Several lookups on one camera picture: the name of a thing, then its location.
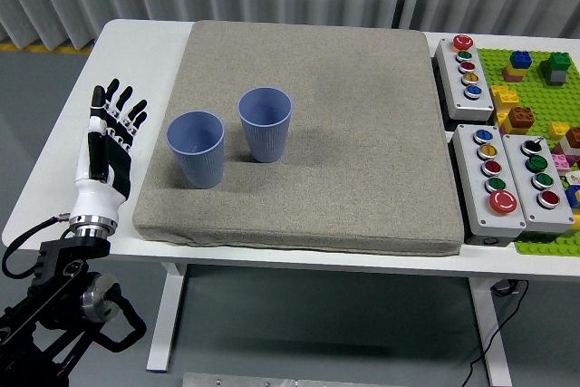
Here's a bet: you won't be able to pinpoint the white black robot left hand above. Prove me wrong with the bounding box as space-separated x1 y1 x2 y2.
70 78 150 221

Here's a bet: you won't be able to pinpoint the blue ribbed plastic cup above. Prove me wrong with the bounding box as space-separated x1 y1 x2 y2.
237 87 294 164
166 110 227 189

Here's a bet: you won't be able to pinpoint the white table leg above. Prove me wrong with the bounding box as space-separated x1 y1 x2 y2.
469 276 513 387
145 262 188 372

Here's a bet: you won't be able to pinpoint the grey-brown fabric mat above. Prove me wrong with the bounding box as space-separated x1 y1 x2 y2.
131 19 466 257

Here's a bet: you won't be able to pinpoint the grey box with red mushroom button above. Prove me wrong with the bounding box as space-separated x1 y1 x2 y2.
451 123 528 237

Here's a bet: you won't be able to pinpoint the grey five-button control box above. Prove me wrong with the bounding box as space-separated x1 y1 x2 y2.
434 34 496 122

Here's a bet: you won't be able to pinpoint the brown orange brick stack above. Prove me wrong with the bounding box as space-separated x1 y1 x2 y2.
496 105 537 136

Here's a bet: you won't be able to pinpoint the blue yellow brick stack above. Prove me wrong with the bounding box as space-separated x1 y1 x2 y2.
501 50 535 83

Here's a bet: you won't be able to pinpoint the green brick baseplate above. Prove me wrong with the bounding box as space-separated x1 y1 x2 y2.
478 46 580 257

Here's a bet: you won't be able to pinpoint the small yellow toy brick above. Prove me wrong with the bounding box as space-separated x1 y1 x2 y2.
546 121 571 141

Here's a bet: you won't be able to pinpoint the blue yellow toy bricks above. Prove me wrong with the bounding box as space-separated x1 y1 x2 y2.
564 183 580 230

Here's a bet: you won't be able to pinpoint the green grey brick stack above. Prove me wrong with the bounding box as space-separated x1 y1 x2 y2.
537 51 573 87

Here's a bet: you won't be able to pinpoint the brown pink brick stack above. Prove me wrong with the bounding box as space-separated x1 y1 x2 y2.
553 126 580 166

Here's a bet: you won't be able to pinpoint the black floor cable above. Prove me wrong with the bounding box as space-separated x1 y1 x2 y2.
461 278 530 387

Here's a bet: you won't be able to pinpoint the grey box with black switch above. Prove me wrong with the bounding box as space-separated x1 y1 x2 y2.
501 132 575 233

